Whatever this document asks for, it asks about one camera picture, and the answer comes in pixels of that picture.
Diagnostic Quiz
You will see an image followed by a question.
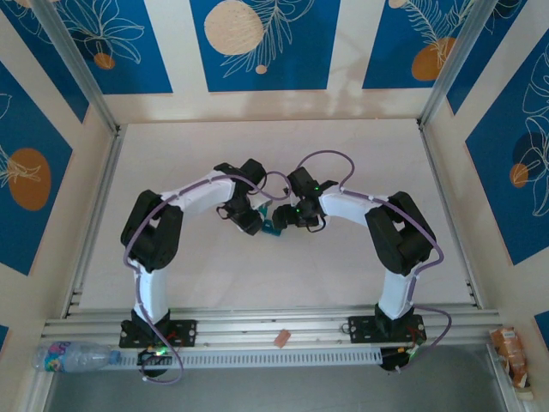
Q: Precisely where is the teal pill organizer box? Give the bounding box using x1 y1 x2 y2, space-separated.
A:
258 204 283 238

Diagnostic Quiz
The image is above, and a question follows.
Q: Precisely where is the black controller board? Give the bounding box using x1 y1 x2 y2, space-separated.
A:
136 347 173 379
379 346 419 373

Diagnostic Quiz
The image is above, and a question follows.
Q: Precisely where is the clear plastic water bottle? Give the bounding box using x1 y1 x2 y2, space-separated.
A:
33 341 122 373

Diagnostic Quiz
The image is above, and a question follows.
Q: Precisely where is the orange snack packet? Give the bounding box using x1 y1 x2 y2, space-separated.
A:
488 325 531 390

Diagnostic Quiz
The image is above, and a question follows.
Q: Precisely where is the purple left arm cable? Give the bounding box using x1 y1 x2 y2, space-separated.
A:
123 171 287 385

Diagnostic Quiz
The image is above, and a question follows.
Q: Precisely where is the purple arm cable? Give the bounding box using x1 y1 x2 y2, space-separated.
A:
123 171 287 385
295 149 454 374

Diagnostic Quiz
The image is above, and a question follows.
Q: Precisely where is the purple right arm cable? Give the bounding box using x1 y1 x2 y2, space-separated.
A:
295 149 454 374

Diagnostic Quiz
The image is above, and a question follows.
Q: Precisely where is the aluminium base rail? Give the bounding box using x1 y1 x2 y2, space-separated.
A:
40 305 503 351

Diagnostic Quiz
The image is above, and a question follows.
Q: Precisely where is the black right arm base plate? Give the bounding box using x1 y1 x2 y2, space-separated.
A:
347 315 428 344

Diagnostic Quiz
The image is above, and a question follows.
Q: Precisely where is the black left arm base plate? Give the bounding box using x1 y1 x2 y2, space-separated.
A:
118 319 198 348

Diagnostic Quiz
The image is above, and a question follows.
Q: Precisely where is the grey slotted cable duct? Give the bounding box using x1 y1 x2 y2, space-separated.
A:
115 348 383 370

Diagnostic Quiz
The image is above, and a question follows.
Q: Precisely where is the aluminium frame post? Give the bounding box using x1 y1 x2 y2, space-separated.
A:
418 0 507 130
32 0 122 135

